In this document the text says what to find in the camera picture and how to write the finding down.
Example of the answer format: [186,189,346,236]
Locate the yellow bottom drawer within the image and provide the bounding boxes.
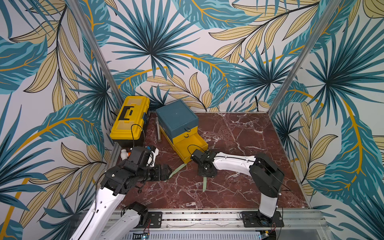
[173,133,209,164]

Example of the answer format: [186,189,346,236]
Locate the yellow drawer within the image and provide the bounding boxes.
[173,133,209,164]
[171,126,198,145]

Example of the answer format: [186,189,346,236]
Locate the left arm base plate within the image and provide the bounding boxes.
[121,210,163,229]

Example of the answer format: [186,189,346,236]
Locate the grey metal cylinder tool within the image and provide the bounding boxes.
[155,117,162,143]

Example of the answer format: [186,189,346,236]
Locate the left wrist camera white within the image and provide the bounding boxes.
[147,146,159,167]

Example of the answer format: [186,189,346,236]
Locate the teal drawer cabinet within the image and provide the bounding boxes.
[156,100,199,142]

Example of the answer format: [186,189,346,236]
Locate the white orange pipe fitting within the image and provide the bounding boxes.
[120,149,131,160]

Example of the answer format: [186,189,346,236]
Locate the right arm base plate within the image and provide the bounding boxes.
[240,211,285,228]

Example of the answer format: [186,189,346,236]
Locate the yellow black toolbox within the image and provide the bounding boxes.
[110,96,151,148]

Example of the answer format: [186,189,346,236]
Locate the aluminium front rail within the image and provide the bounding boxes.
[104,209,334,240]

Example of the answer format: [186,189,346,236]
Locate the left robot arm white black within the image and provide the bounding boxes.
[71,146,172,240]

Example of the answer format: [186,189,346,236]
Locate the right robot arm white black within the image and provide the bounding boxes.
[191,150,285,222]

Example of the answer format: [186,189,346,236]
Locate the green knife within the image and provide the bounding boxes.
[203,177,207,193]
[169,164,187,179]

